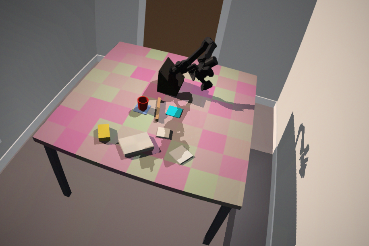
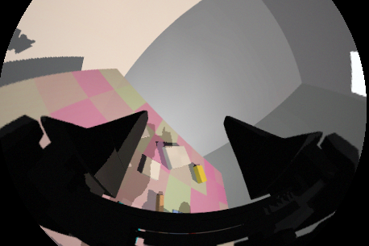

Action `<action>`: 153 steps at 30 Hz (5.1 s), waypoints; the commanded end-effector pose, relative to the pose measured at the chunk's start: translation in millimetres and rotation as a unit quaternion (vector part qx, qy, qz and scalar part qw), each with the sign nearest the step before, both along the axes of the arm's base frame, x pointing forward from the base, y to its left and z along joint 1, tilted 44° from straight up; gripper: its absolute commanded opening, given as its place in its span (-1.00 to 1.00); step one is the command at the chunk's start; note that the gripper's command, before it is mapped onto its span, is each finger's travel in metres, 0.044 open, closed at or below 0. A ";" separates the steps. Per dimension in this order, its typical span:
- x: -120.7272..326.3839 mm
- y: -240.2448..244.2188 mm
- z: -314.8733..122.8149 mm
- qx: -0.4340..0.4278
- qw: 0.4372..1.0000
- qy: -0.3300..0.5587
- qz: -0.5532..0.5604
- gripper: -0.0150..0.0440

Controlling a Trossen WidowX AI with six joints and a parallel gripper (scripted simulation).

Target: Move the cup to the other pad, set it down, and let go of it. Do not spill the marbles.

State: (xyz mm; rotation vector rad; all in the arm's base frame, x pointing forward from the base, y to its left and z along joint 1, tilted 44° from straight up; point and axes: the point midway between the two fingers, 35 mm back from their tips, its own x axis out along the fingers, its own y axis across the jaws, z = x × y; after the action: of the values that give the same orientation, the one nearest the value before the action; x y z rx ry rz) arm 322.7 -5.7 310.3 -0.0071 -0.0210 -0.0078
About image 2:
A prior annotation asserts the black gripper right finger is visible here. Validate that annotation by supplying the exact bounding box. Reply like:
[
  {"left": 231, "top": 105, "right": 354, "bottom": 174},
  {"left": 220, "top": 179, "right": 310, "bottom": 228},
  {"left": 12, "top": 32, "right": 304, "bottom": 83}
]
[{"left": 224, "top": 116, "right": 323, "bottom": 199}]

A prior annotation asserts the light brown wooden bar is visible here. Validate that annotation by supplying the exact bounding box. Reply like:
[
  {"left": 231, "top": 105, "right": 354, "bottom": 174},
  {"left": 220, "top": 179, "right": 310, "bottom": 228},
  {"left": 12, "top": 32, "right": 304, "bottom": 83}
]
[{"left": 155, "top": 194, "right": 164, "bottom": 211}]

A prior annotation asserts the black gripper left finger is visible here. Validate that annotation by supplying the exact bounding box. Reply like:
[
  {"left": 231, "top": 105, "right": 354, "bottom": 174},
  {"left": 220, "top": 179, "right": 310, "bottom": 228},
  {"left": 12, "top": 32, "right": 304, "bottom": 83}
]
[{"left": 39, "top": 110, "right": 148, "bottom": 198}]

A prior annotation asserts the yellow rectangular block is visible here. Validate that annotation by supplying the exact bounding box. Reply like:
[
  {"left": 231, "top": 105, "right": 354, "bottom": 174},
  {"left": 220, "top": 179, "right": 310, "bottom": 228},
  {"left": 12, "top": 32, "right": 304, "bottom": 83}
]
[{"left": 193, "top": 165, "right": 207, "bottom": 184}]

